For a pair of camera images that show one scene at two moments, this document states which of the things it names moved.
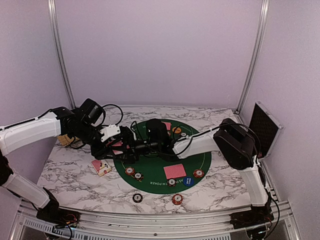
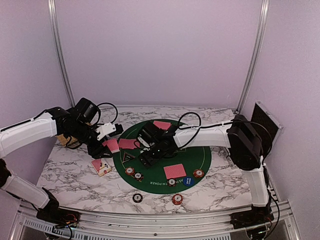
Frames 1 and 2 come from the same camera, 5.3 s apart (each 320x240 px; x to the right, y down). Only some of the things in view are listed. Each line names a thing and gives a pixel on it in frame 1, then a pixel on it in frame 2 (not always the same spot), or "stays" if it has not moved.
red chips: (198, 173) stays
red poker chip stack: (177, 199) stays
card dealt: (175, 171) stays
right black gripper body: (139, 148) to (158, 154)
